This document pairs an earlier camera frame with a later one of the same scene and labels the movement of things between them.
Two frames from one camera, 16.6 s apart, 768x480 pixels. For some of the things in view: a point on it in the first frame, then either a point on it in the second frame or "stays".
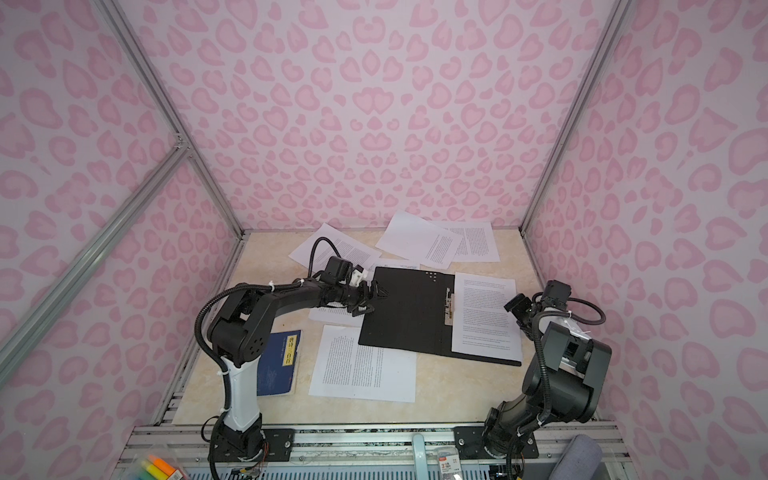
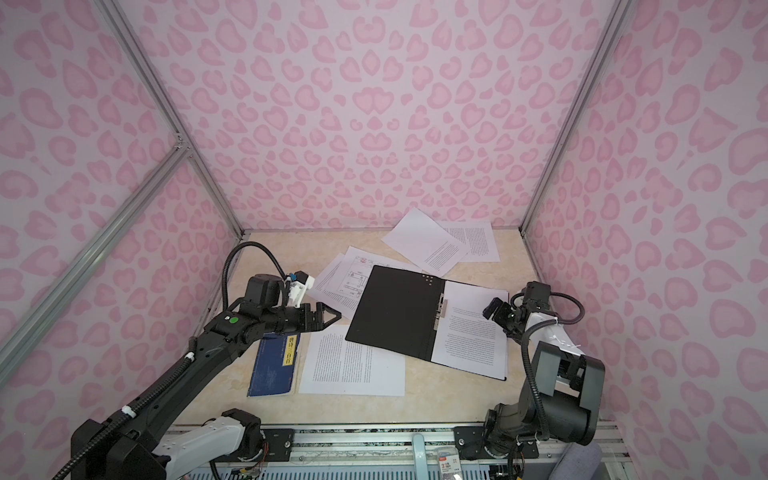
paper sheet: x=478 y=243 stays
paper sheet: x=356 y=252 to x=464 y=337
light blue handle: x=419 y=454 stays
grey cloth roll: x=580 y=460 stays
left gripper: x=362 y=301 to x=320 y=323
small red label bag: x=449 y=461 stays
